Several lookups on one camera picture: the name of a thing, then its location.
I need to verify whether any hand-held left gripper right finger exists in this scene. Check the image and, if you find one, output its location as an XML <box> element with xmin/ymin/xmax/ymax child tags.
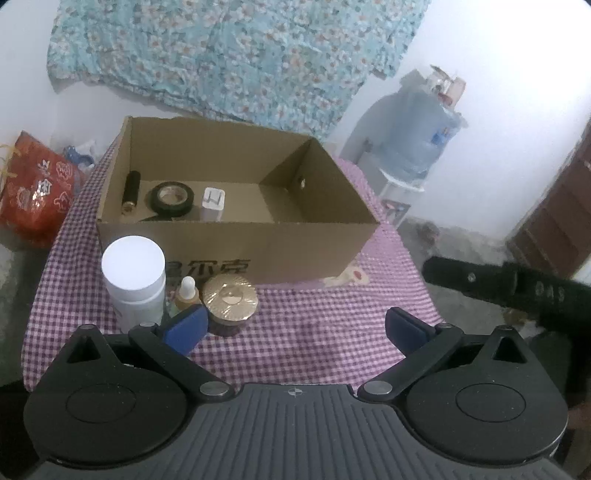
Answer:
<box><xmin>357</xmin><ymin>306</ymin><xmax>539</xmax><ymax>403</ymax></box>

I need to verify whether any blue water jug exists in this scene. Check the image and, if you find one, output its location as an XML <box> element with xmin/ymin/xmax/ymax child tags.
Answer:
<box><xmin>381</xmin><ymin>69</ymin><xmax>467</xmax><ymax>178</ymax></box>

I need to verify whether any black tape roll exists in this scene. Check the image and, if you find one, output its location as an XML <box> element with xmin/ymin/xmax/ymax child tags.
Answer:
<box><xmin>148</xmin><ymin>181</ymin><xmax>192</xmax><ymax>219</ymax></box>

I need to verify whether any small carton box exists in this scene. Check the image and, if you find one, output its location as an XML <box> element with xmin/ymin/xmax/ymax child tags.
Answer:
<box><xmin>427</xmin><ymin>65</ymin><xmax>467</xmax><ymax>104</ymax></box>

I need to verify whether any white water dispenser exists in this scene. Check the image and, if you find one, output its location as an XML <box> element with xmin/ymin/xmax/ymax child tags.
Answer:
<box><xmin>355</xmin><ymin>150</ymin><xmax>428</xmax><ymax>208</ymax></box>

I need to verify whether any black flashlight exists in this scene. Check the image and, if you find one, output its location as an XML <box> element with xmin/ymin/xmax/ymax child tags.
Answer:
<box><xmin>121</xmin><ymin>171</ymin><xmax>141</xmax><ymax>215</ymax></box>

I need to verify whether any blue floral blanket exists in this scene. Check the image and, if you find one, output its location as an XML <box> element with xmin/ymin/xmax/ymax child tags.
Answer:
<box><xmin>46</xmin><ymin>0</ymin><xmax>432</xmax><ymax>141</ymax></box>

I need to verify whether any jar with gold lid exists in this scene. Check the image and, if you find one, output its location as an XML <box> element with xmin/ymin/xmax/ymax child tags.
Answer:
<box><xmin>202</xmin><ymin>273</ymin><xmax>258</xmax><ymax>335</ymax></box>

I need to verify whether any blue plastic item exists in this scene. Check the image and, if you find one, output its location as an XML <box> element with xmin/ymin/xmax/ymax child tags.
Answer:
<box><xmin>62</xmin><ymin>145</ymin><xmax>95</xmax><ymax>169</ymax></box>

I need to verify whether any purple checkered tablecloth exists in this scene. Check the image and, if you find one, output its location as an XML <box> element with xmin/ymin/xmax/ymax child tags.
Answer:
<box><xmin>23</xmin><ymin>138</ymin><xmax>446</xmax><ymax>393</ymax></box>

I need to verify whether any red patterned gift bag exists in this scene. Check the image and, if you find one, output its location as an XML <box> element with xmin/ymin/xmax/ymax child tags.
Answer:
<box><xmin>0</xmin><ymin>130</ymin><xmax>84</xmax><ymax>250</ymax></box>

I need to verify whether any brown cardboard box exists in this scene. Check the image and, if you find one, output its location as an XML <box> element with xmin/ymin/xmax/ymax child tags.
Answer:
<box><xmin>96</xmin><ymin>115</ymin><xmax>380</xmax><ymax>286</ymax></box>

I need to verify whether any small amber dropper bottle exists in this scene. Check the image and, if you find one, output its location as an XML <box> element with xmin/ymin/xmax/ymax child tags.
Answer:
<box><xmin>174</xmin><ymin>275</ymin><xmax>203</xmax><ymax>312</ymax></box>

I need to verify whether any brown wooden door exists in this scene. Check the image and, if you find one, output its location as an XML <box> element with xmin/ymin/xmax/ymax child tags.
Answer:
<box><xmin>505</xmin><ymin>134</ymin><xmax>591</xmax><ymax>282</ymax></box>

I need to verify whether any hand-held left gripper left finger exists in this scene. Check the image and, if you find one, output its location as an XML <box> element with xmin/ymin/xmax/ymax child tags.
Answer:
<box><xmin>53</xmin><ymin>304</ymin><xmax>236</xmax><ymax>402</ymax></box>

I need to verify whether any white charger plug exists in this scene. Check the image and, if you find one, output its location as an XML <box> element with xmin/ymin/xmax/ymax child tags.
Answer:
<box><xmin>201</xmin><ymin>186</ymin><xmax>227</xmax><ymax>221</ymax></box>

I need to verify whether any white plastic bottle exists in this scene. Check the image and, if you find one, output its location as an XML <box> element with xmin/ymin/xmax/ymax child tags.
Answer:
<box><xmin>102</xmin><ymin>235</ymin><xmax>167</xmax><ymax>333</ymax></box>

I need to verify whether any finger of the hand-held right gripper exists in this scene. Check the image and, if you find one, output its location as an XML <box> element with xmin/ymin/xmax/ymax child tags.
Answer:
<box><xmin>424</xmin><ymin>256</ymin><xmax>518</xmax><ymax>308</ymax></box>

